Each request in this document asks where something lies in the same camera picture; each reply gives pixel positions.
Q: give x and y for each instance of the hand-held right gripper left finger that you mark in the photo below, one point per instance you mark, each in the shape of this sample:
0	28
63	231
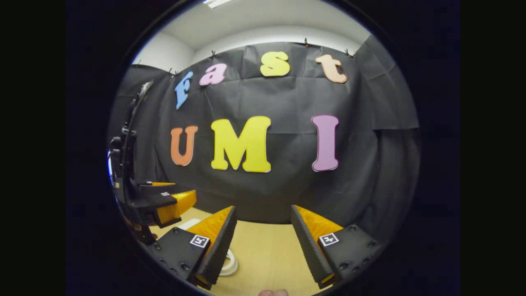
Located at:
220	242

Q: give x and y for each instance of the ceiling light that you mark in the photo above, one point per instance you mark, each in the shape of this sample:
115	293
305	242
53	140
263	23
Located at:
218	3

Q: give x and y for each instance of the black backdrop cloth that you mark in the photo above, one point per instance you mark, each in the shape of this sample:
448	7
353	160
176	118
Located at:
287	193

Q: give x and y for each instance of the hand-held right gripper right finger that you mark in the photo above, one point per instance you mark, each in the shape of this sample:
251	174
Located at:
310	242

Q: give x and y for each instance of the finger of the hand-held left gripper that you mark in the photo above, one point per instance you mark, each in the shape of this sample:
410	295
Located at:
154	187
156	201

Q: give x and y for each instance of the white suitcase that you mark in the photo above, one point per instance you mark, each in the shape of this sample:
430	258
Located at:
232	265

